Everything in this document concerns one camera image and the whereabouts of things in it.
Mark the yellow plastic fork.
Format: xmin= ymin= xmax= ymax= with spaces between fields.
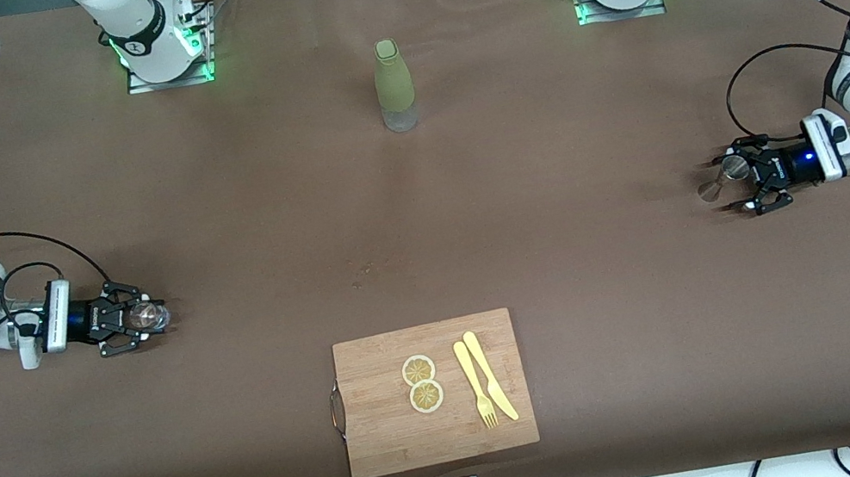
xmin=452 ymin=337 xmax=500 ymax=434

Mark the green sleeved clear bottle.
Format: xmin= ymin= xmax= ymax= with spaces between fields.
xmin=368 ymin=36 xmax=421 ymax=135

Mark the wooden cutting board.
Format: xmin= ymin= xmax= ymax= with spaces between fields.
xmin=319 ymin=306 xmax=543 ymax=477

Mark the small clear glass cup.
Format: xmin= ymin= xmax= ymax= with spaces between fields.
xmin=121 ymin=294 xmax=175 ymax=340

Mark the steel jigger measuring cup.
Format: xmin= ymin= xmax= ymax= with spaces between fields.
xmin=693 ymin=154 xmax=754 ymax=205

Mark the lemon slice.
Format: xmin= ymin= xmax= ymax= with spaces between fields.
xmin=399 ymin=352 xmax=439 ymax=389
xmin=407 ymin=377 xmax=448 ymax=417

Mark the yellow plastic knife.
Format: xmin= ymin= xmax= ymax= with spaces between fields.
xmin=462 ymin=325 xmax=521 ymax=428

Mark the brown table cover sheet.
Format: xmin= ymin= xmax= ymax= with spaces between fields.
xmin=0 ymin=0 xmax=850 ymax=477

